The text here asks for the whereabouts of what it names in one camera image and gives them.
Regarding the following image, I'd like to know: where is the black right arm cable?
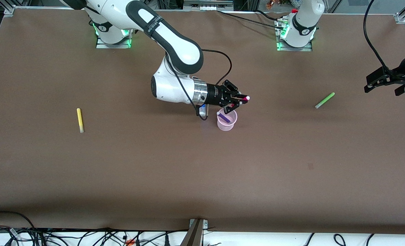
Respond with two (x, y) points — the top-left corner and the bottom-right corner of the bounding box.
(168, 49), (233, 121)

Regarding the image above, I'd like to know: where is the grey power strip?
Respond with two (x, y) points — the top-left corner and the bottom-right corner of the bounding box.
(183, 0), (234, 11)

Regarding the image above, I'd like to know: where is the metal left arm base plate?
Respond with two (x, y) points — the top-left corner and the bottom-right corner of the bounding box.
(276, 19), (313, 52)

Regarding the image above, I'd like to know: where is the translucent pink cup holder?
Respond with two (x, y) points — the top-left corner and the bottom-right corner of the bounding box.
(217, 107), (238, 131)

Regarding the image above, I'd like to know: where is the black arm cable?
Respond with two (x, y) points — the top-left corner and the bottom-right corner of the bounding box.
(168, 49), (233, 121)
(363, 0), (393, 75)

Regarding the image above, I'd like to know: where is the black looped floor cable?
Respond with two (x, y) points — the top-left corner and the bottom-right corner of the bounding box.
(0, 211), (36, 233)

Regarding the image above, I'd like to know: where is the long black table cable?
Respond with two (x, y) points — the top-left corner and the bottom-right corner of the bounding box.
(217, 10), (285, 30)

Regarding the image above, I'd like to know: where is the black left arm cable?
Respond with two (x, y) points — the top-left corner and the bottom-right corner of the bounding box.
(363, 0), (393, 75)

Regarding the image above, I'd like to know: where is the green highlighter pen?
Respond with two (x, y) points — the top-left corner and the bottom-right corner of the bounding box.
(315, 92), (335, 109)

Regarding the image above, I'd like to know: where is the metal table edge bracket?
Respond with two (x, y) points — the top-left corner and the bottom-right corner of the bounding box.
(182, 219), (209, 246)

